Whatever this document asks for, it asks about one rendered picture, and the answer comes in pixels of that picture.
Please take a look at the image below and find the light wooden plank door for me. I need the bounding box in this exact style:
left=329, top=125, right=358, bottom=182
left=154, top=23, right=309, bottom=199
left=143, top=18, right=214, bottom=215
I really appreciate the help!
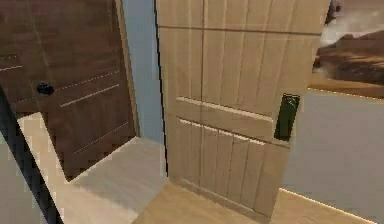
left=155, top=0, right=332, bottom=224

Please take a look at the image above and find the dark brown wooden door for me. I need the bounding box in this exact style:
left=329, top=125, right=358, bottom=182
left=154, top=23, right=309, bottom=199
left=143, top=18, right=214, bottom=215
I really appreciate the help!
left=0, top=0, right=140, bottom=182

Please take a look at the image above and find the round black door knob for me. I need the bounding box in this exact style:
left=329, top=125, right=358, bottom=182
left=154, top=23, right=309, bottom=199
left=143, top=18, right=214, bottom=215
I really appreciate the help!
left=36, top=81, right=55, bottom=96

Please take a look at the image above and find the black door handle plate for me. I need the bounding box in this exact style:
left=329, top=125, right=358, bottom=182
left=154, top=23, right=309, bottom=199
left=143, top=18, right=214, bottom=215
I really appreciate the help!
left=273, top=92, right=301, bottom=142

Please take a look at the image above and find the framed landscape wall picture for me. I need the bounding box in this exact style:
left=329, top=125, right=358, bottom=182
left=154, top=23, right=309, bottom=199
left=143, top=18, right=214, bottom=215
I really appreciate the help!
left=307, top=0, right=384, bottom=100

